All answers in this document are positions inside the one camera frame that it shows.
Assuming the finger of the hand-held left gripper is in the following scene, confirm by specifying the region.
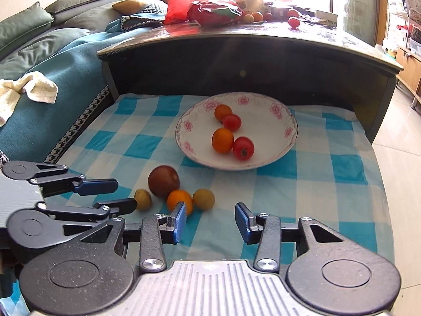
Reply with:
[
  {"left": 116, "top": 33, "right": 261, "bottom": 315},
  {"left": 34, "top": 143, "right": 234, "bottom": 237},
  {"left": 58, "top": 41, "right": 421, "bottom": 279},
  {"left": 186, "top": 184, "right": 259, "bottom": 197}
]
[
  {"left": 37, "top": 198, "right": 138, "bottom": 238},
  {"left": 29, "top": 162, "right": 119, "bottom": 198}
]

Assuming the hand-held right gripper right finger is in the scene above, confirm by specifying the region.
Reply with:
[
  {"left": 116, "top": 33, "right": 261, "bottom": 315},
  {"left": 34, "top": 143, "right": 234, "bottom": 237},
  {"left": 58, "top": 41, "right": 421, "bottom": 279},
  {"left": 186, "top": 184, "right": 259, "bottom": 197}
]
[{"left": 234, "top": 202, "right": 354, "bottom": 271}]

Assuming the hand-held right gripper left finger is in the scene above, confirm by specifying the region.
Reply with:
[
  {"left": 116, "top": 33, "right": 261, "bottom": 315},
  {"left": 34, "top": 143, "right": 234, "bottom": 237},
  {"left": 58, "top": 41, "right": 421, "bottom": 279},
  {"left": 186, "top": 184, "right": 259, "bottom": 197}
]
[{"left": 79, "top": 202, "right": 188, "bottom": 274}]

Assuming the small yellow fruit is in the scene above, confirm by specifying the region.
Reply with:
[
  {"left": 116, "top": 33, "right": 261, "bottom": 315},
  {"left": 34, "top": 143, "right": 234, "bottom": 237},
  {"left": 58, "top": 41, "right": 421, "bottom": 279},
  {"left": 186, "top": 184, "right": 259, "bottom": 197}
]
[
  {"left": 134, "top": 189, "right": 152, "bottom": 211},
  {"left": 192, "top": 189, "right": 215, "bottom": 210}
]

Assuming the large dark red tomato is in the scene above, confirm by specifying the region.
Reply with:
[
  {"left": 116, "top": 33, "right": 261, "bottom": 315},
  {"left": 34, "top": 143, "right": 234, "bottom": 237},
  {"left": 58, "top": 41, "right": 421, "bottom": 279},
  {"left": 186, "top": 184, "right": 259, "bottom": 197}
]
[{"left": 148, "top": 165, "right": 181, "bottom": 200}]

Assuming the white floral plate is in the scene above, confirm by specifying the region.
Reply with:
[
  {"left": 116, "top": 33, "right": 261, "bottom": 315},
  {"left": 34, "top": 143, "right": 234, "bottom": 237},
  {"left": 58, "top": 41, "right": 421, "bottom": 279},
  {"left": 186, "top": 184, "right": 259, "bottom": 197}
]
[{"left": 175, "top": 92, "right": 299, "bottom": 171}]

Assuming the blue white checked cloth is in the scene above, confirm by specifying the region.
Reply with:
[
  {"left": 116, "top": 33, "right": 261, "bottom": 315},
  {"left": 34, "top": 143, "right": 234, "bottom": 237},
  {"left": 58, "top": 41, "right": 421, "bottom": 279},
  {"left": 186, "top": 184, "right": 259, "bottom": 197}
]
[{"left": 0, "top": 93, "right": 395, "bottom": 316}]

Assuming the cream towel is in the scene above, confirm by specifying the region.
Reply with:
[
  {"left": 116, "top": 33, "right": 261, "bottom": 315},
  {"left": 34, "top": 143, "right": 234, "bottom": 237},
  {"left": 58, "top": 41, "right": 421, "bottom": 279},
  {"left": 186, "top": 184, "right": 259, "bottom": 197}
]
[{"left": 0, "top": 71, "right": 59, "bottom": 127}]

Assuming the teal blanket with houndstooth trim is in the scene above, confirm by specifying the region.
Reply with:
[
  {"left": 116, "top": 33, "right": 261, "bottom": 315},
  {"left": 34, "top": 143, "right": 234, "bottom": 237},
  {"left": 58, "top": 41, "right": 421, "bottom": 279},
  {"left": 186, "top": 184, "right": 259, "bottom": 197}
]
[{"left": 0, "top": 15, "right": 165, "bottom": 165}]

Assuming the dark two-tier table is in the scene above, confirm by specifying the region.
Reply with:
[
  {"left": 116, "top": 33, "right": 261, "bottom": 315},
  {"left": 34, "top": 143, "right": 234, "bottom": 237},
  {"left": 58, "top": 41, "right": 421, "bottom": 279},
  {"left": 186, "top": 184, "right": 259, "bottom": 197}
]
[{"left": 97, "top": 16, "right": 404, "bottom": 145}]

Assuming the green cushion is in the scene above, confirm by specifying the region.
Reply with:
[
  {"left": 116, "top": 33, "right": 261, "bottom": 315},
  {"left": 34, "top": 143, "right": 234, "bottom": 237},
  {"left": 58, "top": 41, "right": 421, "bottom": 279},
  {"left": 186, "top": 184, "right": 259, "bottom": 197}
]
[{"left": 0, "top": 2, "right": 55, "bottom": 58}]

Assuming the mustard pillow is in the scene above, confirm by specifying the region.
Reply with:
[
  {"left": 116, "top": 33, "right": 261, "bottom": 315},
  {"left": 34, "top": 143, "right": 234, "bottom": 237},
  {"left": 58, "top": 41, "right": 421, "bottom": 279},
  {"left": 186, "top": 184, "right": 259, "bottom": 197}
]
[{"left": 112, "top": 0, "right": 148, "bottom": 14}]

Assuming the grey green sofa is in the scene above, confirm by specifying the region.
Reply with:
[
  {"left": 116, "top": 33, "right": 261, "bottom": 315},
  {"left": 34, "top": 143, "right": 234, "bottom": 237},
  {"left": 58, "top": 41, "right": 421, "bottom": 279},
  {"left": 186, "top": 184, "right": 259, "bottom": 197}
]
[{"left": 0, "top": 0, "right": 173, "bottom": 83}]

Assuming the dark patterned pillow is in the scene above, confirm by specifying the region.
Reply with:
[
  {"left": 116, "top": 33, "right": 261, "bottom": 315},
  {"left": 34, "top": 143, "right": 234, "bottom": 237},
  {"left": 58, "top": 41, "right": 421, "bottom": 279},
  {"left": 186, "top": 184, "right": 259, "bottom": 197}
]
[{"left": 138, "top": 3, "right": 170, "bottom": 15}]

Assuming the red plastic bag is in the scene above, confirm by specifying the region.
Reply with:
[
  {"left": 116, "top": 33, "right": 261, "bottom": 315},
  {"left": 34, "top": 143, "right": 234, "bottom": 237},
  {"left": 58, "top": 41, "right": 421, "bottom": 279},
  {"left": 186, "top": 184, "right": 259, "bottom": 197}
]
[{"left": 164, "top": 0, "right": 237, "bottom": 25}]

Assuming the red snack bag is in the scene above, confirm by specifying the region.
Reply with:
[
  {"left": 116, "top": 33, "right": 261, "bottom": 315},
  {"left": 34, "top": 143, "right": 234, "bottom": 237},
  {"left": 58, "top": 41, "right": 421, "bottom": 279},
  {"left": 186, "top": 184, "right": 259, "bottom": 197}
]
[{"left": 187, "top": 1, "right": 244, "bottom": 27}]

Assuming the white box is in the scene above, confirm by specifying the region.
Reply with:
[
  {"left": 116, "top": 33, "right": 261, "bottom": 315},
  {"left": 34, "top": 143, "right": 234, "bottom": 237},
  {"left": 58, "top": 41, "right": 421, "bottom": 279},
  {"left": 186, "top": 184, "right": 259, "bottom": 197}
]
[{"left": 316, "top": 11, "right": 339, "bottom": 27}]

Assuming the wooden cabinet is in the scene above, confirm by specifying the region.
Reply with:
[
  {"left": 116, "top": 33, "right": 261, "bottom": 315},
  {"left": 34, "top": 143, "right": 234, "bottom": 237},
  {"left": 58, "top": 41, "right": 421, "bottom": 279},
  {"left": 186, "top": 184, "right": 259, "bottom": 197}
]
[{"left": 395, "top": 47, "right": 421, "bottom": 106}]

